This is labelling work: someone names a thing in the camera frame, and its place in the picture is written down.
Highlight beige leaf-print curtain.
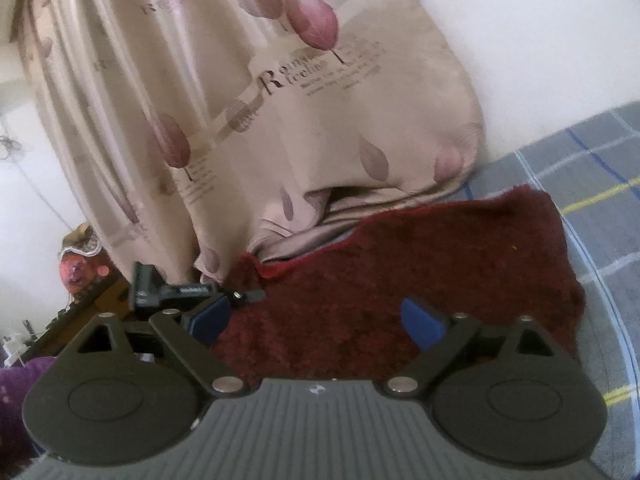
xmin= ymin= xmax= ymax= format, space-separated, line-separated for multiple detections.
xmin=14 ymin=0 xmax=484 ymax=282

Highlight dark red fluffy cloth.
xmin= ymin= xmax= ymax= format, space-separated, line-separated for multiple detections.
xmin=212 ymin=186 xmax=586 ymax=384

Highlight grey plaid bed sheet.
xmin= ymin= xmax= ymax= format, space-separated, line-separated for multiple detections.
xmin=449 ymin=102 xmax=640 ymax=479

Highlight pink doll with hat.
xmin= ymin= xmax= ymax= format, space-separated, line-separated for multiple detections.
xmin=58 ymin=222 xmax=115 ymax=296

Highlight purple fabric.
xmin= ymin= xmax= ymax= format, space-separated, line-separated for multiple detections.
xmin=0 ymin=356 xmax=55 ymax=479

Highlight dark wooden side table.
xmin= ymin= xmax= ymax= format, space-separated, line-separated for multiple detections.
xmin=21 ymin=274 xmax=129 ymax=362

